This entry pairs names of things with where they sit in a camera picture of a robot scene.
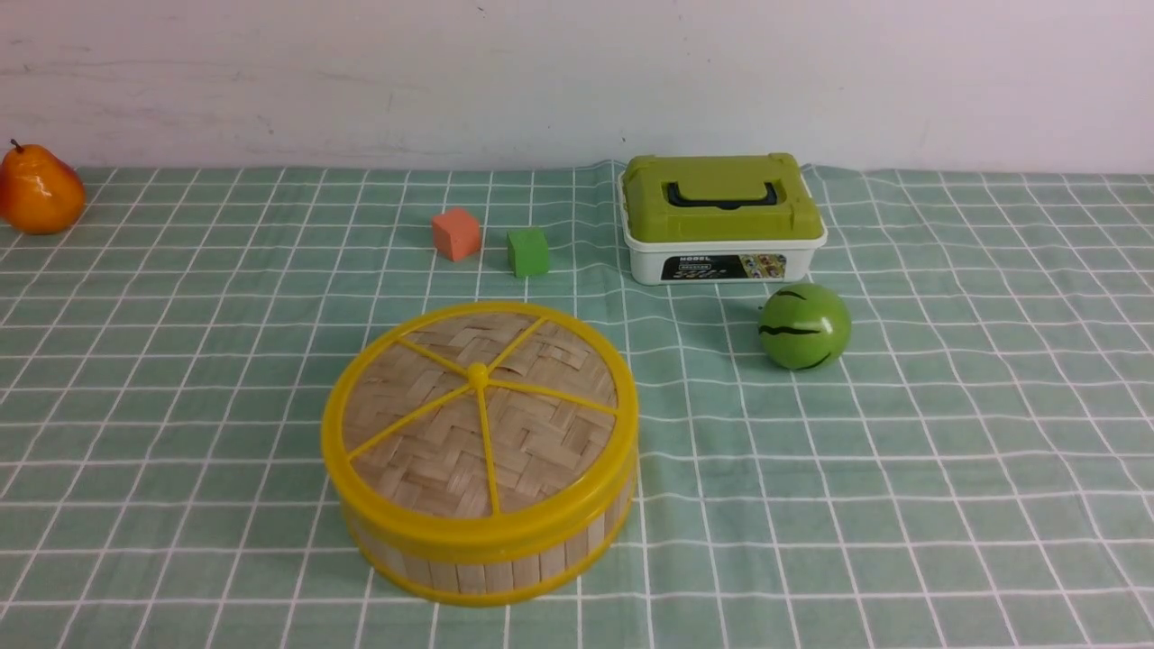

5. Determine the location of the bamboo steamer base yellow rim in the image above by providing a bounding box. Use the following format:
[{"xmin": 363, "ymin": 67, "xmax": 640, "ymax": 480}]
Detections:
[{"xmin": 340, "ymin": 469, "xmax": 637, "ymax": 607}]

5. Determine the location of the yellow woven bamboo steamer lid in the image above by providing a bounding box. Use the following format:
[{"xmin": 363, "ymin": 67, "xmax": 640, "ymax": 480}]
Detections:
[{"xmin": 321, "ymin": 301, "xmax": 639, "ymax": 564}]

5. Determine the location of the green toy watermelon ball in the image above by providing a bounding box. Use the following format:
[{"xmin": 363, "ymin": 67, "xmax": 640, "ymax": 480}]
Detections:
[{"xmin": 758, "ymin": 282, "xmax": 853, "ymax": 372}]

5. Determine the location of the green foam cube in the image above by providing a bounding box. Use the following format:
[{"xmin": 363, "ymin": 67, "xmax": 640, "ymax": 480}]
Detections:
[{"xmin": 507, "ymin": 226, "xmax": 550, "ymax": 279}]

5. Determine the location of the orange toy pear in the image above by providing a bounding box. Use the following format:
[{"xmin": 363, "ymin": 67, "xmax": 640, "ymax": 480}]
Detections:
[{"xmin": 1, "ymin": 139, "xmax": 87, "ymax": 234}]

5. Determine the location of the orange foam cube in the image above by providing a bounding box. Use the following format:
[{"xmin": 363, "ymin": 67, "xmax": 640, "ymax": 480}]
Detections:
[{"xmin": 430, "ymin": 208, "xmax": 482, "ymax": 262}]

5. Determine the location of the green lid white storage box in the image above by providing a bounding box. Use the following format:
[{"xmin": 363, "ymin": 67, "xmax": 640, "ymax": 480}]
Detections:
[{"xmin": 619, "ymin": 152, "xmax": 829, "ymax": 285}]

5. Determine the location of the green checkered tablecloth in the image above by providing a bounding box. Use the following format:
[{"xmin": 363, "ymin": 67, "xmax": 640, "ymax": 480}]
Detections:
[{"xmin": 1, "ymin": 163, "xmax": 1153, "ymax": 648}]

